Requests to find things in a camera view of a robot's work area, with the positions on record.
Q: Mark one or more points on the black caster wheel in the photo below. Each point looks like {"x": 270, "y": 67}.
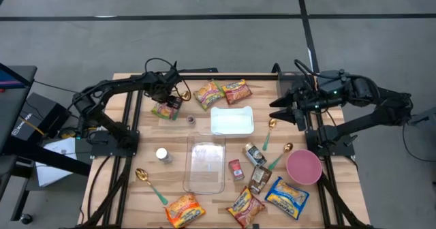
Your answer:
{"x": 26, "y": 218}

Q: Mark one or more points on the black pointed clamp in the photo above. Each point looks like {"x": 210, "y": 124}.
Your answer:
{"x": 174, "y": 66}

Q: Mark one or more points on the small brown-lid jar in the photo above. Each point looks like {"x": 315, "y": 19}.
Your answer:
{"x": 191, "y": 120}

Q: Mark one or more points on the pink bowl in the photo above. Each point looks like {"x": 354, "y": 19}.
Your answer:
{"x": 303, "y": 167}

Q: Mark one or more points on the black flat bar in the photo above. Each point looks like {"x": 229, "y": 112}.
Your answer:
{"x": 201, "y": 70}

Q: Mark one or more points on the white plastic bin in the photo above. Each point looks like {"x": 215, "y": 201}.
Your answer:
{"x": 231, "y": 123}

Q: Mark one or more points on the gray desk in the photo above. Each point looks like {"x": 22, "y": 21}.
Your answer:
{"x": 13, "y": 113}

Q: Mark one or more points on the orange chicken ramen packet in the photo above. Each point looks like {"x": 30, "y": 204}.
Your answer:
{"x": 185, "y": 210}

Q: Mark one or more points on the black computer case white logo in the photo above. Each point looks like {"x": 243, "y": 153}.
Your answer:
{"x": 44, "y": 109}

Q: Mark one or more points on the brown spice pouch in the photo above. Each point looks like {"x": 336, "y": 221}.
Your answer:
{"x": 260, "y": 179}

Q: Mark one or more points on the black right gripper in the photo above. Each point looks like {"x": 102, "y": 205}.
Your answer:
{"x": 313, "y": 99}

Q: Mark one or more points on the white-lid spice jar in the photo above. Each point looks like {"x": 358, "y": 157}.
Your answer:
{"x": 162, "y": 153}

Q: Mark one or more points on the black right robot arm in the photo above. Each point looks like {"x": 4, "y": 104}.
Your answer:
{"x": 374, "y": 116}

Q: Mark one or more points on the blue soy sauce ramen packet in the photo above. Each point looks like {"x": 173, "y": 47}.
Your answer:
{"x": 287, "y": 198}

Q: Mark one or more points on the roast beef ramen packet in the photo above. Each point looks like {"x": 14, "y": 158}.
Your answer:
{"x": 245, "y": 207}
{"x": 236, "y": 92}

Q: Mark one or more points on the red smoked paprika tin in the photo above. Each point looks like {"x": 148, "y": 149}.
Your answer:
{"x": 236, "y": 170}

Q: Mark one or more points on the clear plastic bin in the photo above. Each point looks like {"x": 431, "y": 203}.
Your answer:
{"x": 204, "y": 167}

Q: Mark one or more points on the lime chili shrimp ramen packet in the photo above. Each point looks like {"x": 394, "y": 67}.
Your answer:
{"x": 161, "y": 113}
{"x": 208, "y": 94}

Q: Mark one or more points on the black monitor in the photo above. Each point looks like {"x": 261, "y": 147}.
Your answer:
{"x": 8, "y": 77}

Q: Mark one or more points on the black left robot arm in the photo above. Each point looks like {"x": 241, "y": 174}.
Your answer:
{"x": 116, "y": 85}

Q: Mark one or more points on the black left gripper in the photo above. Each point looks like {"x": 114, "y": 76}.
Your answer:
{"x": 160, "y": 84}

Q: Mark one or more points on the gray metal stand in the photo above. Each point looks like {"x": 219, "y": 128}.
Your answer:
{"x": 425, "y": 116}

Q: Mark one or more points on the gold-lid spice jar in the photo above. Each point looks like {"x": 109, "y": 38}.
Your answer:
{"x": 254, "y": 154}

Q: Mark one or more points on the white paper sheet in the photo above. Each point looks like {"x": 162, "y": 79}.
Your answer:
{"x": 54, "y": 167}

